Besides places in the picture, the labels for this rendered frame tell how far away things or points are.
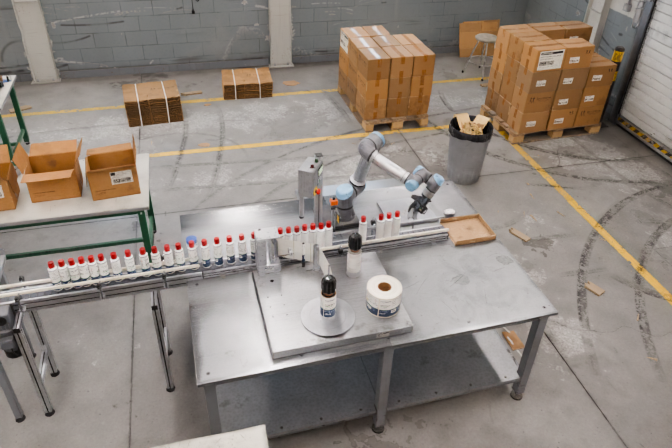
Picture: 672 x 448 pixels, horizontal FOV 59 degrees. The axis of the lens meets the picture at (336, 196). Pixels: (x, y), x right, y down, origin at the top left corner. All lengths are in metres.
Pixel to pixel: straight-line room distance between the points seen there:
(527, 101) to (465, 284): 3.59
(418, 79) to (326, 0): 2.34
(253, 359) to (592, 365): 2.55
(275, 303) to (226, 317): 0.29
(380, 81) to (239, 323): 4.11
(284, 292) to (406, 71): 4.01
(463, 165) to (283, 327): 3.34
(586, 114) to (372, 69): 2.60
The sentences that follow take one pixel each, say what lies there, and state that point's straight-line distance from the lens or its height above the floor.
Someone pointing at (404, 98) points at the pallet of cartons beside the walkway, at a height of 0.38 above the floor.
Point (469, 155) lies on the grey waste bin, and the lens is 6.10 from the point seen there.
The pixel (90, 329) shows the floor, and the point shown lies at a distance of 4.84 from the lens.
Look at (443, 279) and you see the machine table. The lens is 3.81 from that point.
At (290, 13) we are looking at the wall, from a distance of 8.67.
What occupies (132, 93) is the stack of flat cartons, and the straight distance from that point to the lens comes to 7.53.
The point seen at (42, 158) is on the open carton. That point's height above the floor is 1.00.
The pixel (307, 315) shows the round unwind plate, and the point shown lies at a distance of 3.41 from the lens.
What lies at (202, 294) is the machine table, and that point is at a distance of 3.67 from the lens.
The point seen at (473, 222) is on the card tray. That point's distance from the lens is 4.33.
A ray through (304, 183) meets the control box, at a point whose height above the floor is 1.39.
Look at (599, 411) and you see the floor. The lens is 4.52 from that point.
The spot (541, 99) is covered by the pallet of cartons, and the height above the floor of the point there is 0.56.
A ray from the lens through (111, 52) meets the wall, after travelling 8.82.
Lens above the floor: 3.33
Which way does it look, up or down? 34 degrees down
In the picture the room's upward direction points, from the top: 2 degrees clockwise
